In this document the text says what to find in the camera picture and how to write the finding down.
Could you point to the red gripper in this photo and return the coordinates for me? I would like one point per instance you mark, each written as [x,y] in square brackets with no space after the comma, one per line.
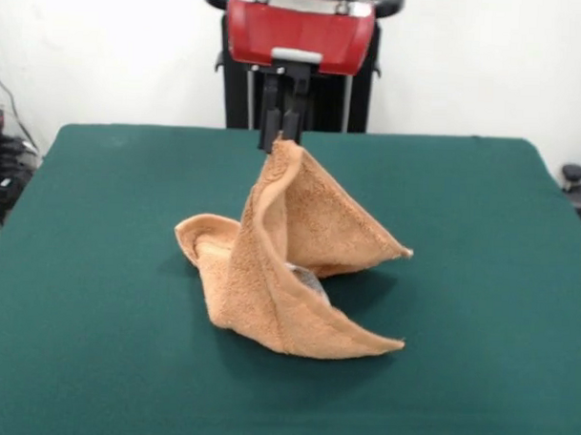
[297,34]

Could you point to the tan terry towel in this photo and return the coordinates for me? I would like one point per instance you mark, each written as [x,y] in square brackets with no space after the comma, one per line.
[259,283]

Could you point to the dark green table cloth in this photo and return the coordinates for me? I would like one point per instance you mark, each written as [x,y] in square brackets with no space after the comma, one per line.
[101,316]

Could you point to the black bag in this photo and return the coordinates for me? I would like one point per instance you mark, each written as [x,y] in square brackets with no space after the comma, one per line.
[2,198]

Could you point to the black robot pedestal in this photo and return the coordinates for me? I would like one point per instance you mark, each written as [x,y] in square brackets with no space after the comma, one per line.
[356,100]

